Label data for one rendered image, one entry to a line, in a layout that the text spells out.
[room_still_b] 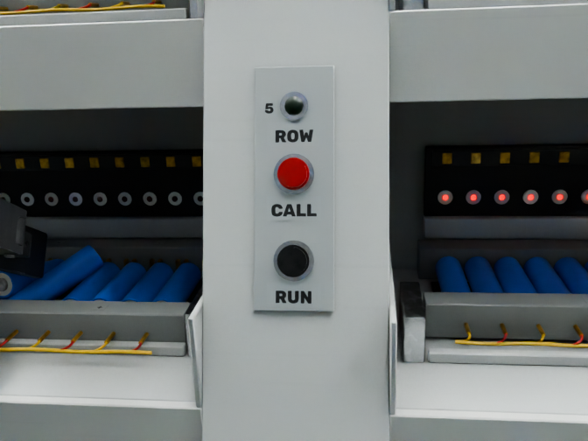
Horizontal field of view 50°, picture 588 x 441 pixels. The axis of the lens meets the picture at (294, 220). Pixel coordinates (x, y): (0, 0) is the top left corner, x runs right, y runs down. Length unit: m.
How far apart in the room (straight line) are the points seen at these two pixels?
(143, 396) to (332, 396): 0.10
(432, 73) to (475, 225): 0.18
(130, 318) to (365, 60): 0.20
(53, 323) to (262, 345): 0.14
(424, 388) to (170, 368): 0.14
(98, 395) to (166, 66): 0.18
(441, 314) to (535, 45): 0.16
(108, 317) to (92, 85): 0.13
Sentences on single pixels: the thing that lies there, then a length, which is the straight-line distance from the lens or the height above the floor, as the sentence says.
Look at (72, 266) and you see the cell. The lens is 0.46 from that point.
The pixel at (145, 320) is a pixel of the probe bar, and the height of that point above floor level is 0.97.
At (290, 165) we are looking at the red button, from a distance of 0.31.
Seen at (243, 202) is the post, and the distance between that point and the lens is 0.32.
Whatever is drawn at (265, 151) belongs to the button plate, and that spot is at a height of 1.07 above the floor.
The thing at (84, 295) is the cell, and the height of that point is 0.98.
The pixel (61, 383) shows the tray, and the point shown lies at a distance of 0.38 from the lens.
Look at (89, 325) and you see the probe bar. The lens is 0.40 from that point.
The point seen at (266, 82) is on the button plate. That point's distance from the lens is 0.32.
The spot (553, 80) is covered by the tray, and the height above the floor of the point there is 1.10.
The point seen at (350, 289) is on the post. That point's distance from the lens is 0.31.
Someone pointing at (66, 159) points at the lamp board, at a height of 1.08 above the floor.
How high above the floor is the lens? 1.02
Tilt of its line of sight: 1 degrees up
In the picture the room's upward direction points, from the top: straight up
